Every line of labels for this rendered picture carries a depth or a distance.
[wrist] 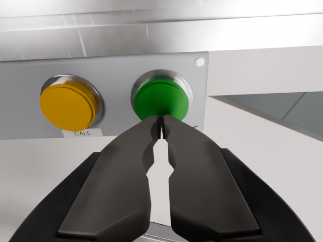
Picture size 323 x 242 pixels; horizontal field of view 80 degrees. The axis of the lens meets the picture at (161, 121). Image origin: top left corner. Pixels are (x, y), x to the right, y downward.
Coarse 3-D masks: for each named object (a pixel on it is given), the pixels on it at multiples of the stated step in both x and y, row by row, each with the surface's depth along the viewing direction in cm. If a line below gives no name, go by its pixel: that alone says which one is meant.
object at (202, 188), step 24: (168, 120) 11; (168, 144) 10; (192, 144) 9; (216, 144) 10; (192, 168) 8; (216, 168) 8; (192, 192) 7; (216, 192) 7; (240, 192) 7; (192, 216) 6; (216, 216) 6; (240, 216) 6; (192, 240) 7; (216, 240) 6
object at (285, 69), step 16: (256, 48) 22; (272, 48) 22; (288, 48) 22; (304, 48) 22; (320, 48) 22; (224, 64) 24; (240, 64) 23; (256, 64) 23; (272, 64) 23; (288, 64) 23; (304, 64) 23; (320, 64) 23; (208, 80) 25; (224, 80) 25; (240, 80) 25; (256, 80) 24; (272, 80) 24; (288, 80) 24; (304, 80) 24; (320, 80) 24
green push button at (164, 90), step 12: (144, 84) 14; (156, 84) 13; (168, 84) 13; (180, 84) 14; (144, 96) 14; (156, 96) 14; (168, 96) 14; (180, 96) 14; (144, 108) 14; (156, 108) 14; (168, 108) 14; (180, 108) 14; (180, 120) 15
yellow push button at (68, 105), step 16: (64, 80) 14; (48, 96) 14; (64, 96) 14; (80, 96) 14; (48, 112) 14; (64, 112) 14; (80, 112) 14; (96, 112) 15; (64, 128) 15; (80, 128) 15
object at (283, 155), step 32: (224, 128) 28; (256, 128) 28; (288, 128) 28; (0, 160) 32; (32, 160) 32; (64, 160) 32; (160, 160) 32; (256, 160) 32; (288, 160) 32; (320, 160) 32; (0, 192) 37; (32, 192) 37; (160, 192) 36; (288, 192) 36; (320, 192) 36; (0, 224) 42; (320, 224) 41
